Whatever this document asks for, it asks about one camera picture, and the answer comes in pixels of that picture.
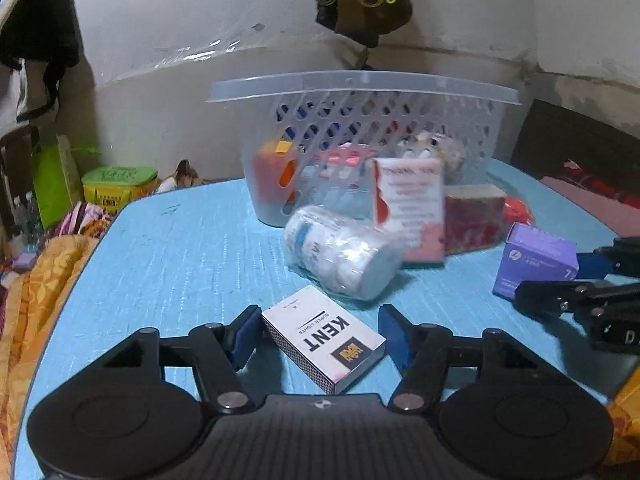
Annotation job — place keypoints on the translucent plastic basket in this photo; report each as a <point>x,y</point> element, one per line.
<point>320,110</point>

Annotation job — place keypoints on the yellow container with green lid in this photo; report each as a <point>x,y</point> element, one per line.
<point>117,182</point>

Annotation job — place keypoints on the orange box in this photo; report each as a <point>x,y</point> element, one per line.
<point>272,170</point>

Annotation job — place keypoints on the purple small box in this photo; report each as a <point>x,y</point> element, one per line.
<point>537,260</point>

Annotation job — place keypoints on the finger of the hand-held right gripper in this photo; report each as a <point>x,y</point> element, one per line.
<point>594,264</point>
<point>547,296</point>

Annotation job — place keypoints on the red and pink cloth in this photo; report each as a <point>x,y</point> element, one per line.
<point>595,195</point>

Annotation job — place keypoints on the small doll figure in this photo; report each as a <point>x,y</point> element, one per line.
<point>177,177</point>

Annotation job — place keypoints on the pink blister pack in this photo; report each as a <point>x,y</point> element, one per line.
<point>345,156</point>

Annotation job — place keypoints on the white pill pack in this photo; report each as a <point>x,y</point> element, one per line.
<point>435,152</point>

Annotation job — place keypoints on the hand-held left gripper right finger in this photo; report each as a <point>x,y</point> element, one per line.
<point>396,336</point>

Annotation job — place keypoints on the green paper bag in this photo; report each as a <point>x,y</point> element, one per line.
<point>55,185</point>

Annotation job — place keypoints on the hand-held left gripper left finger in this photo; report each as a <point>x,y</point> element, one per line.
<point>244,342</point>

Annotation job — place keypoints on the pink and white box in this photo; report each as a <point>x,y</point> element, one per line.
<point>412,205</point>

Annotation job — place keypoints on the red box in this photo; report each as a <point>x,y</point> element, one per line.
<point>475,217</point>

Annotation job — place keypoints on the white cigarette box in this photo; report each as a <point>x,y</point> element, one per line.
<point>320,337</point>

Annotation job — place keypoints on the orange plastic item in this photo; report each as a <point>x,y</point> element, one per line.
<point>519,209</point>

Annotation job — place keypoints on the orange patterned blanket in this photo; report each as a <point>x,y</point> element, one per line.
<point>35,320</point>

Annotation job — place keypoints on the white bottle in plastic bag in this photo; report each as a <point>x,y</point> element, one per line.
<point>340,252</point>

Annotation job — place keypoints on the brown hanging bag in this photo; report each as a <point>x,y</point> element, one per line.
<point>365,5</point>

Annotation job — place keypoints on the black hanging garment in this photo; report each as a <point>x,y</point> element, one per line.
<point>40,35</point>

